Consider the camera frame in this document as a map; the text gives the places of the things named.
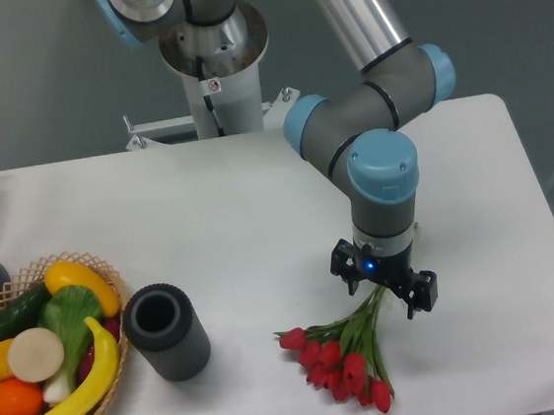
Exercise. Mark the red tulip bouquet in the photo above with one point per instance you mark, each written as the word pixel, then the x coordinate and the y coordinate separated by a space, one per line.
pixel 344 356

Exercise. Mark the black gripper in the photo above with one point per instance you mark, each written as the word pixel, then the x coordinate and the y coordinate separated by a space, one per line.
pixel 385 261

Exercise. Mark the woven wicker basket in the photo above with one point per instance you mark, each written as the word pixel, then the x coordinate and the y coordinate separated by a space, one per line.
pixel 34 273

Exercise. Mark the green bok choy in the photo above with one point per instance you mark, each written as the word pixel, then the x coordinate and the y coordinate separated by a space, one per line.
pixel 64 315

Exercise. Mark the yellow banana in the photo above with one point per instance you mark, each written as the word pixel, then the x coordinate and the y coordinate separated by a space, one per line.
pixel 85 397

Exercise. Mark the green cucumber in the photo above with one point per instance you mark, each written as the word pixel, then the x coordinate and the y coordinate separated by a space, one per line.
pixel 23 312

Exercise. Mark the beige round radish slice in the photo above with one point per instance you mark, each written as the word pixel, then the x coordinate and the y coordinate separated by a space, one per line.
pixel 35 355

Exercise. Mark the red vegetable in basket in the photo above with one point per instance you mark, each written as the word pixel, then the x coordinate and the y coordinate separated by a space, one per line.
pixel 101 359

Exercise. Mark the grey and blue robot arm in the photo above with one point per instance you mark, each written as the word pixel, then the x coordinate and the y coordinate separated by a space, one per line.
pixel 356 143

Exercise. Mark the orange fruit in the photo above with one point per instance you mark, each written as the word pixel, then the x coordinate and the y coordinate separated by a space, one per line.
pixel 18 397

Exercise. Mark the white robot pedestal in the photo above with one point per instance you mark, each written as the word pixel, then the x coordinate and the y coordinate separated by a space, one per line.
pixel 218 68

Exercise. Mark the dark grey ribbed vase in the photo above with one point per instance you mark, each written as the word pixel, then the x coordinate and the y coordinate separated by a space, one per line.
pixel 161 322

